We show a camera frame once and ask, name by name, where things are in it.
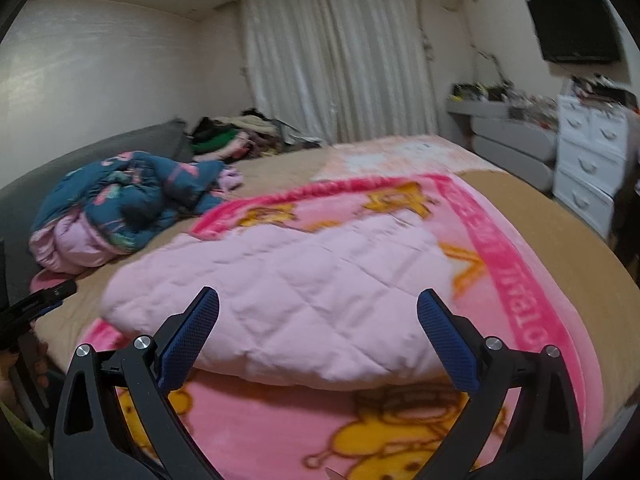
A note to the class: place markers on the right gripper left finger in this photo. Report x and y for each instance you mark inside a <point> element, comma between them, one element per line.
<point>114,418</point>

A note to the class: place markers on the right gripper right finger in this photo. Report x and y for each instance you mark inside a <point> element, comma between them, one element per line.
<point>521,418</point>

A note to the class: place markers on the pink quilted jacket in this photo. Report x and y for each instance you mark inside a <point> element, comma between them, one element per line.
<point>333,309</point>

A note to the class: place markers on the green sleeve forearm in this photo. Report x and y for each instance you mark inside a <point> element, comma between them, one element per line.
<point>35,443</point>

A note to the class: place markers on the pile of assorted clothes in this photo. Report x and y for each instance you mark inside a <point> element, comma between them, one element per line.
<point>247,136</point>

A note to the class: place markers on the person's left hand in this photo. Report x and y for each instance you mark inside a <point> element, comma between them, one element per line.
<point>24,371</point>

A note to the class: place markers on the grey headboard cushion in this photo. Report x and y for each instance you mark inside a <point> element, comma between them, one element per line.
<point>21,199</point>

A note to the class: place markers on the blue floral quilted garment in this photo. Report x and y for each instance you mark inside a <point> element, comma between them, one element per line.
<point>114,207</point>

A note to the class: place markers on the pink cartoon fleece blanket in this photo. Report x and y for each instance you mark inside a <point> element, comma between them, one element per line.
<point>251,430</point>

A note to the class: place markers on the grey curved vanity desk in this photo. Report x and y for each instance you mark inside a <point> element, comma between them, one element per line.
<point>524,149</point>

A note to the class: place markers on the white drawer chest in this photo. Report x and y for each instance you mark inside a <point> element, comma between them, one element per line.
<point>597,148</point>

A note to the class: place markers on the peach white patterned towel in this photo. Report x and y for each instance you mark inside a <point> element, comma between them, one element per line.
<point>400,156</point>

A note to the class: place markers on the white pleated curtain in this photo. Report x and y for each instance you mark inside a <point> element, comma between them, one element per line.
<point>340,71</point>

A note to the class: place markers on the black wall television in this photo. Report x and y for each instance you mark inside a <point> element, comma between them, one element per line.
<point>579,32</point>

